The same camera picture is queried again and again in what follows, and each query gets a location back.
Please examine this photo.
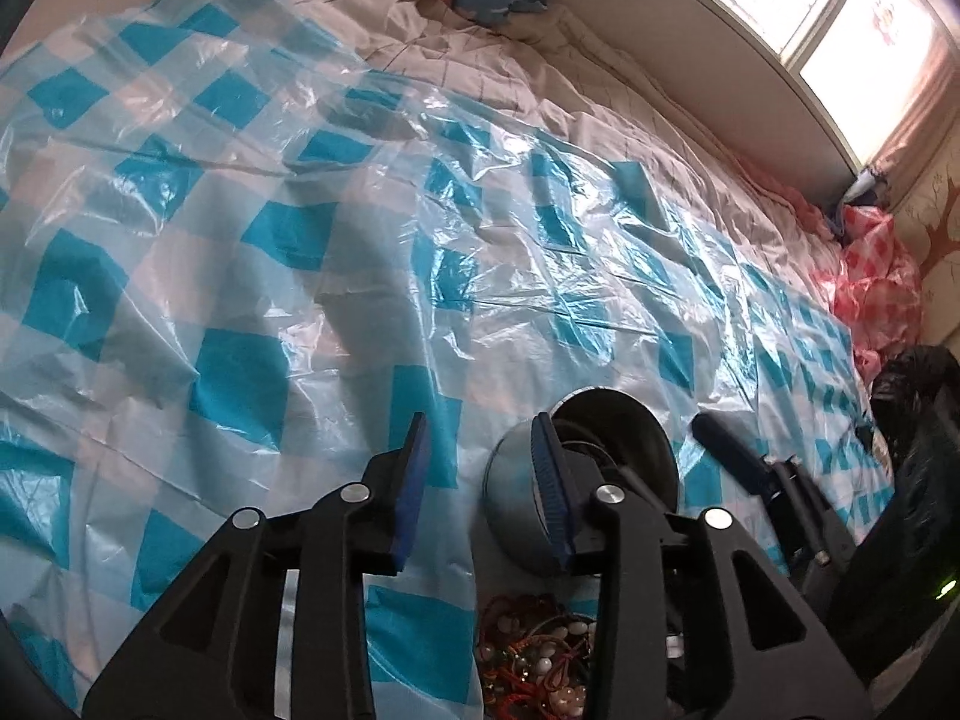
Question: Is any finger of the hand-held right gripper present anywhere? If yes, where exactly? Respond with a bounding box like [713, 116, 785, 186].
[771, 457, 857, 580]
[692, 412, 782, 501]

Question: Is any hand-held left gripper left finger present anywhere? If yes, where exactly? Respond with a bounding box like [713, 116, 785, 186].
[82, 412, 432, 720]

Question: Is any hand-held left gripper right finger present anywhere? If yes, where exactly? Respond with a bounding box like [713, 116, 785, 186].
[529, 414, 875, 720]

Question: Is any round metal tin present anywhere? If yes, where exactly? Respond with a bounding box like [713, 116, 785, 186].
[482, 388, 682, 578]

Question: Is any tangle of red cord jewelry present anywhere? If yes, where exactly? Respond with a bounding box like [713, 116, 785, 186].
[476, 592, 687, 720]

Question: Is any black plastic bag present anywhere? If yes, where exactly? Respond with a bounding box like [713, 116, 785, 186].
[871, 345, 960, 451]

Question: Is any pink checkered plastic bag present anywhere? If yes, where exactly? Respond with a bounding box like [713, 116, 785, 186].
[829, 202, 927, 383]

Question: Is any blue checkered plastic sheet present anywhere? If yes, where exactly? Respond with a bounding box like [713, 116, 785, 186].
[0, 0, 901, 720]

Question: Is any pink curtain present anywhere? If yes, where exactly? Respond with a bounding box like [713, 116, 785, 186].
[870, 15, 960, 188]

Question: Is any white grid quilt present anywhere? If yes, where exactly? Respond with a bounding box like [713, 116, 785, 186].
[255, 0, 848, 316]

